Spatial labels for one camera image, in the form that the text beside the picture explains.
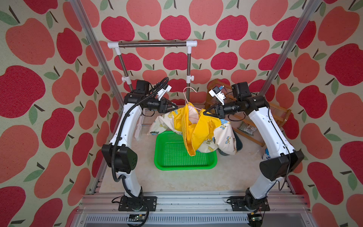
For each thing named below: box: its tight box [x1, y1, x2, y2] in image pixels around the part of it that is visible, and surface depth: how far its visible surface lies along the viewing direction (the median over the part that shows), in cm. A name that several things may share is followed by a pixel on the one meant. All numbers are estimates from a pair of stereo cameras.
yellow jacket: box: [172, 101, 222, 157], surface depth 73 cm
